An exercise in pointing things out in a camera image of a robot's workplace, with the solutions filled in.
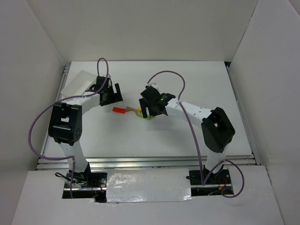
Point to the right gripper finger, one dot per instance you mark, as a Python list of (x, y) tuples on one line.
[(150, 112), (144, 105)]

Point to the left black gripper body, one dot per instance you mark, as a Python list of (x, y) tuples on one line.
[(112, 96)]

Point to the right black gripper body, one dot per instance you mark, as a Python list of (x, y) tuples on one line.
[(150, 108)]

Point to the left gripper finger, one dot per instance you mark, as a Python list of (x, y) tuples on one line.
[(118, 92), (110, 98)]

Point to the red rectangular wood block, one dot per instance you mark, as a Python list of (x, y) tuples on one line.
[(119, 110)]

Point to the white plastic bin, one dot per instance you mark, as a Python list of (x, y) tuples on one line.
[(82, 81)]

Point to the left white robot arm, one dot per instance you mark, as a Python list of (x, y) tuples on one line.
[(66, 123)]

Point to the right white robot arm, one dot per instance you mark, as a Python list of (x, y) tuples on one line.
[(217, 130)]

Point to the green wood arch block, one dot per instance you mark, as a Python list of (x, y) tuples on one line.
[(140, 114)]

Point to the shiny white tape sheet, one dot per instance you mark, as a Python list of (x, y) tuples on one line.
[(150, 185)]

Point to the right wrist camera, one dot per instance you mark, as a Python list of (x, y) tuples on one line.
[(152, 89)]

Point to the aluminium rail frame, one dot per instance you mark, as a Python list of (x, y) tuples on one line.
[(114, 140)]

